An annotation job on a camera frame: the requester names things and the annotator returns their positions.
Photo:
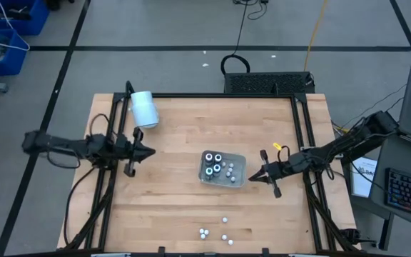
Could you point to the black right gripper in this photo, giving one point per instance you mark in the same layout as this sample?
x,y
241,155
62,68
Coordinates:
x,y
280,167

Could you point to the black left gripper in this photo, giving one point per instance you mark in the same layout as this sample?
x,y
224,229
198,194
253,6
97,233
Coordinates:
x,y
125,151

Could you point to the large black food coloring bottle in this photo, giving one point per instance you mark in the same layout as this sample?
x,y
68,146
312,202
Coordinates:
x,y
218,157

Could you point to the large green food coloring bottle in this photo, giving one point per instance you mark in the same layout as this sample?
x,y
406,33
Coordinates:
x,y
209,171

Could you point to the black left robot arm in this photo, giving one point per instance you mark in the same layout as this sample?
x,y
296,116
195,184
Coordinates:
x,y
77,148

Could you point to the black perforated computer case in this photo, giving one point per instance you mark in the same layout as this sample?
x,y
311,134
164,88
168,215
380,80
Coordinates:
x,y
262,83

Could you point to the black backlit keyboard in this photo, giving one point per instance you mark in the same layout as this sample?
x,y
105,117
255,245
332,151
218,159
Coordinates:
x,y
410,192

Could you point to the black metal table frame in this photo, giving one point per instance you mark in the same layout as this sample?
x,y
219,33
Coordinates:
x,y
209,95

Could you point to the large blue food coloring bottle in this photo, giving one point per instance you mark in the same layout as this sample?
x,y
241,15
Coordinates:
x,y
216,167

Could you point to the grey plastic bin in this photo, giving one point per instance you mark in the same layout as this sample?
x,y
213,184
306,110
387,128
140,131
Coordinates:
x,y
238,172

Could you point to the white printed paper sheet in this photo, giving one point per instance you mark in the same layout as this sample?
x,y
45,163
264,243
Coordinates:
x,y
363,176

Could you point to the large purple food coloring bottle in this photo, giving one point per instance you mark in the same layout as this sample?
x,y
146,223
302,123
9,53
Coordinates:
x,y
208,157

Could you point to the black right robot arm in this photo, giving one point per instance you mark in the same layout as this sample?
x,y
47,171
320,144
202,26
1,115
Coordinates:
x,y
348,142

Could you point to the grey desk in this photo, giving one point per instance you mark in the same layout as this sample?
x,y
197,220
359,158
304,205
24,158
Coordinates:
x,y
382,200

